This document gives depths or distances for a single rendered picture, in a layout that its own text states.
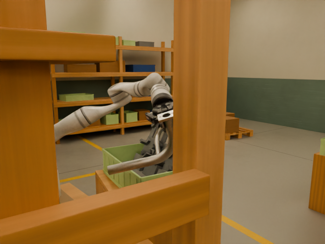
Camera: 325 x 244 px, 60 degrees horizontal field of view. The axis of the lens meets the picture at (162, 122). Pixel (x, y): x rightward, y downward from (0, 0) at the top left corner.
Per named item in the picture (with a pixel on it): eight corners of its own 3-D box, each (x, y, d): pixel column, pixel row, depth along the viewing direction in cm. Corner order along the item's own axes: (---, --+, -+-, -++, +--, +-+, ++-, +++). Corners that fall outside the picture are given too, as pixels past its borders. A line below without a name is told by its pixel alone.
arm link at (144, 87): (149, 80, 107) (130, 85, 118) (163, 96, 111) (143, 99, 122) (158, 68, 110) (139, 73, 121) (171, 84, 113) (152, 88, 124)
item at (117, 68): (175, 127, 736) (176, 38, 696) (56, 144, 566) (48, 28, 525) (163, 124, 780) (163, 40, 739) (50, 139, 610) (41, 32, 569)
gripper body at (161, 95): (147, 96, 97) (150, 107, 89) (170, 88, 97) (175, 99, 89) (154, 114, 101) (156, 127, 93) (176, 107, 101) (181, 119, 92)
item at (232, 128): (192, 130, 702) (193, 112, 694) (217, 127, 742) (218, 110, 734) (226, 140, 600) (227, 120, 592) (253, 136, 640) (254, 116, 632)
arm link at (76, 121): (90, 122, 142) (90, 126, 134) (41, 150, 139) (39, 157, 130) (80, 106, 139) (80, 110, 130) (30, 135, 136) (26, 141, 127)
